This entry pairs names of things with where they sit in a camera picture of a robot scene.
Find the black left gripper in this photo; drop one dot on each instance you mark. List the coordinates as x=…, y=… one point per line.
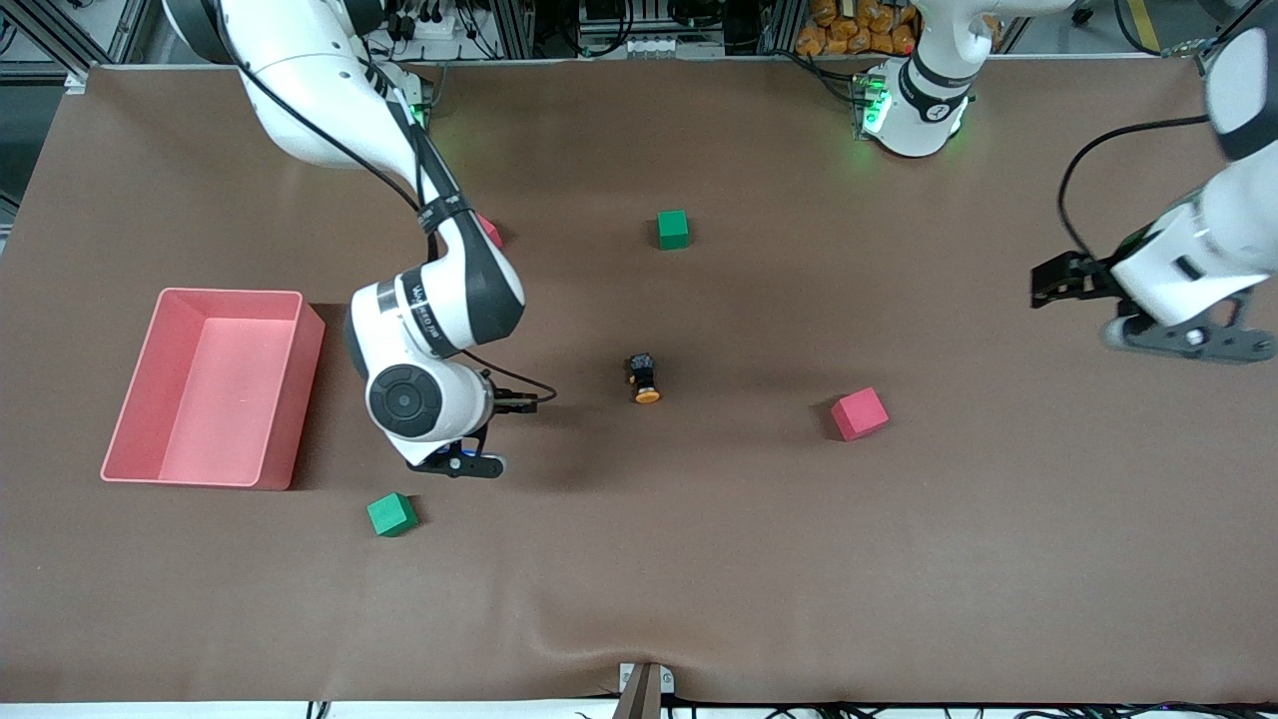
x=1084, y=278

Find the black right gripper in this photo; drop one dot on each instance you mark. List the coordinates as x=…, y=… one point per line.
x=506, y=393

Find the orange push button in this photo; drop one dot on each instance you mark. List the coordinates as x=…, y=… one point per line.
x=647, y=395

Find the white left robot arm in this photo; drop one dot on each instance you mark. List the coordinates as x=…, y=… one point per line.
x=1198, y=250

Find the green foam cube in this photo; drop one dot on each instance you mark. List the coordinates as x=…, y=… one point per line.
x=673, y=230
x=391, y=514

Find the pink foam cube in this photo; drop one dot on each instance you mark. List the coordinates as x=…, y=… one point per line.
x=491, y=232
x=859, y=414

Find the brown table mat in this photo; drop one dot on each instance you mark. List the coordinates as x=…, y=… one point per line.
x=639, y=559

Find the pink plastic bin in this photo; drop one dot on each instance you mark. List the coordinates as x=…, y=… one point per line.
x=230, y=399

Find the orange snack bags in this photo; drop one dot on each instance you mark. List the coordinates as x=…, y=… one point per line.
x=849, y=30

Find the white power strip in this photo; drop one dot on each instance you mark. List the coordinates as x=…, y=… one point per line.
x=449, y=25

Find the white terminal strip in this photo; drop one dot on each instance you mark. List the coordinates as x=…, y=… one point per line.
x=669, y=46

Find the grey metal clamp bracket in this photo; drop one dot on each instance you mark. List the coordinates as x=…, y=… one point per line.
x=639, y=689

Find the aluminium frame post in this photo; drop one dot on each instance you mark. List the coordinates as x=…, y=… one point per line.
x=75, y=80

